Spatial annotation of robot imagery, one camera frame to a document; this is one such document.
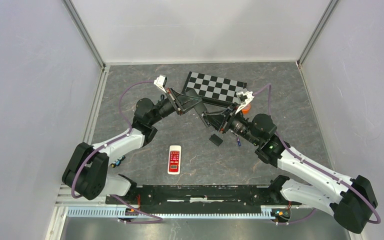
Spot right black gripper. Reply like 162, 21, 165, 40
203, 102, 260, 146

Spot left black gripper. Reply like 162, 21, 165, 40
148, 86, 202, 126

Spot black remote control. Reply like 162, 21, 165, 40
193, 101, 210, 128

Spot black battery cover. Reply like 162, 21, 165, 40
209, 134, 223, 147

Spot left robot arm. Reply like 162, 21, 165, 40
62, 88, 207, 204

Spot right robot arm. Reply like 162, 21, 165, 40
200, 104, 381, 234

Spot white red remote control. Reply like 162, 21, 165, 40
167, 145, 182, 175

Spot black grey checkerboard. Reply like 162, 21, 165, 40
181, 71, 248, 107

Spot orange round object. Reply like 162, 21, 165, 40
241, 104, 251, 115

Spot blue battery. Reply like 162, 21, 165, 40
236, 138, 242, 147

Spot blue battery pack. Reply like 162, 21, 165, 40
110, 155, 126, 168

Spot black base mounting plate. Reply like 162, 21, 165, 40
122, 184, 291, 214

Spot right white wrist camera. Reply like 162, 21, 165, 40
235, 90, 255, 114

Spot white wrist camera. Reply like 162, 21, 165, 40
153, 75, 167, 94
235, 90, 255, 114

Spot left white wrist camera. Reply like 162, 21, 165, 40
153, 75, 167, 94

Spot grey slotted cable duct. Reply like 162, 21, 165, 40
66, 206, 274, 219

